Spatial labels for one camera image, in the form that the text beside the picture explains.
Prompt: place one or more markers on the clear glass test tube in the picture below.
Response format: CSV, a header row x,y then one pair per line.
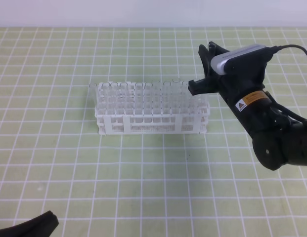
x,y
212,48

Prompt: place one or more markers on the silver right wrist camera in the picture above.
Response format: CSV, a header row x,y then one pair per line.
x,y
247,59

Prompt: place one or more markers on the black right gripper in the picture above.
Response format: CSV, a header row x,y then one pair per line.
x,y
232,88

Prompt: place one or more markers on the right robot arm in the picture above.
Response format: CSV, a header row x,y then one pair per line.
x,y
279,136

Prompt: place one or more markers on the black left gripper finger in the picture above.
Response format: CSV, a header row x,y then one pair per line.
x,y
41,226

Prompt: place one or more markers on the white plastic test tube rack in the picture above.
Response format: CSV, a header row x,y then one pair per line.
x,y
148,108

